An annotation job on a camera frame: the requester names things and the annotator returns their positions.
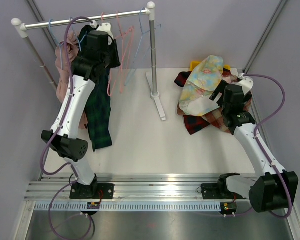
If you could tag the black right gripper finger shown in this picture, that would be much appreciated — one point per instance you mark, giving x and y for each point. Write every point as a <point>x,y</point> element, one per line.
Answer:
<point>247,100</point>
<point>220,89</point>

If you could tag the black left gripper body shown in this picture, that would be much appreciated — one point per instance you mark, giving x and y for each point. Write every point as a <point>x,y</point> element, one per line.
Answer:
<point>106,56</point>

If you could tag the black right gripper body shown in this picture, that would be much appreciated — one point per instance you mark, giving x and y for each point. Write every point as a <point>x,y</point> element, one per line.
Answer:
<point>224,111</point>

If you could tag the pastel tie-dye garment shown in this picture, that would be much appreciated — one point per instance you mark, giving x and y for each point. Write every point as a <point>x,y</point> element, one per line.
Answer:
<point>200,85</point>

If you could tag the red black plaid skirt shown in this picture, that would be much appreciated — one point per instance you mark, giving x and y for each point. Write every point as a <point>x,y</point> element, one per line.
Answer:
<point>193,124</point>

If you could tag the dark green plaid skirt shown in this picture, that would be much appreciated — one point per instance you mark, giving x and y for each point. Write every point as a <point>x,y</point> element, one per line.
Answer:
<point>98,105</point>

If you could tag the pink hanger with plaid skirt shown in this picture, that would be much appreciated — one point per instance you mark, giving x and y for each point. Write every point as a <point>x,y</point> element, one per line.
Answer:
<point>127,38</point>

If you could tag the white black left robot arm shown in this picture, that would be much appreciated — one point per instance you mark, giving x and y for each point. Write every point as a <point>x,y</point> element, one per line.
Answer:
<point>63,135</point>

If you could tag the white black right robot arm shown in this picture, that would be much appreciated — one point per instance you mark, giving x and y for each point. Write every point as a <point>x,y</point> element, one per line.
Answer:
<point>275,188</point>

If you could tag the pink pleated skirt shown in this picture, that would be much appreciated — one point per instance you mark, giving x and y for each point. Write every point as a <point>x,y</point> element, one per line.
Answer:
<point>63,66</point>

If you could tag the yellow plastic tray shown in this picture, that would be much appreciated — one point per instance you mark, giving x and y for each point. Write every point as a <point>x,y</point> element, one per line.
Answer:
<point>195,63</point>

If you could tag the silver white clothes rack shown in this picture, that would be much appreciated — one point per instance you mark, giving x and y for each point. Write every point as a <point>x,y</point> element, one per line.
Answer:
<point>22,29</point>

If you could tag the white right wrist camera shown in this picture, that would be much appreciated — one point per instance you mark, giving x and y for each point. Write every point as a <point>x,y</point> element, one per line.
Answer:
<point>245,82</point>

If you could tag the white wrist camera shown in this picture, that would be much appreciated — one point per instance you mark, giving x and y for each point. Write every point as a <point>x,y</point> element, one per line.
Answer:
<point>245,82</point>
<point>104,27</point>

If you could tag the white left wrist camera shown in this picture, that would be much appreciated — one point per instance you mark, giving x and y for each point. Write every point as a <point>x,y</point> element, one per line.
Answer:
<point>104,27</point>

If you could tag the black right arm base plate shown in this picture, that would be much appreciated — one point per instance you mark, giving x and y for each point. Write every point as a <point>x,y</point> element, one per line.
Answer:
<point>211,191</point>

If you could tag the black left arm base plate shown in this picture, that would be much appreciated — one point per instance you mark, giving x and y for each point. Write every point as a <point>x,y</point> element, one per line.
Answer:
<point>103,191</point>

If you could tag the aluminium mounting rail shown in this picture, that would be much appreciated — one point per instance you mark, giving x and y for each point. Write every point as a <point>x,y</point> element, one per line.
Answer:
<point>131,188</point>

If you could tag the white slotted cable duct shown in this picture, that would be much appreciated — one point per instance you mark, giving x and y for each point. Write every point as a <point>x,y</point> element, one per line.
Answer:
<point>110,206</point>

